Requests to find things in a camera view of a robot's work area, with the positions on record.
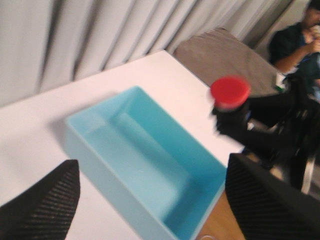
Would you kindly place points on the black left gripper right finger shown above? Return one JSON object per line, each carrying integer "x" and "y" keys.
{"x": 267, "y": 208}

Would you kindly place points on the red button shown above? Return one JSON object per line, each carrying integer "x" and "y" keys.
{"x": 229, "y": 94}

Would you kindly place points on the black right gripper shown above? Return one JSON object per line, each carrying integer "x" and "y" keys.
{"x": 303, "y": 140}

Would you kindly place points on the seated person dark shirt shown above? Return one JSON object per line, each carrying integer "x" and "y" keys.
{"x": 296, "y": 49}

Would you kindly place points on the white pleated curtain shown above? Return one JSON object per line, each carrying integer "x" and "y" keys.
{"x": 45, "y": 44}

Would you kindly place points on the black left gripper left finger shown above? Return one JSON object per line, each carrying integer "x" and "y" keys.
{"x": 46, "y": 210}

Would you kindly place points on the light blue plastic box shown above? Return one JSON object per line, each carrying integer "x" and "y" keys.
{"x": 154, "y": 173}

